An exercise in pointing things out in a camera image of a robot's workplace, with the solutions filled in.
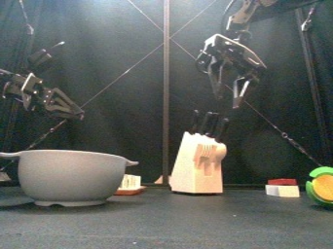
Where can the vertical metal frame post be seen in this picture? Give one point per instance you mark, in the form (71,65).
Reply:
(166,81)

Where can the black slanted frame strut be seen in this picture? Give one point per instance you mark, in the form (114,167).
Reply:
(312,81)

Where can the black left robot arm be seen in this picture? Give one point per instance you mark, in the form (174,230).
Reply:
(18,48)

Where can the green and yellow round toy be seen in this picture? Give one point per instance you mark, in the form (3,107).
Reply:
(322,187)

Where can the white wooden knife block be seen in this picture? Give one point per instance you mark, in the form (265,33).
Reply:
(196,171)

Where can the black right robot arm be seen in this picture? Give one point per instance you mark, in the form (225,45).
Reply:
(256,13)

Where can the red-topped white sushi piece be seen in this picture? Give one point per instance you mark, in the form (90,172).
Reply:
(283,188)

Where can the grey flat lid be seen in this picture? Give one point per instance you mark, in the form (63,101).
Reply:
(13,200)

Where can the white toy sushi piece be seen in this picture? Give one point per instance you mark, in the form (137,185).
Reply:
(130,181)

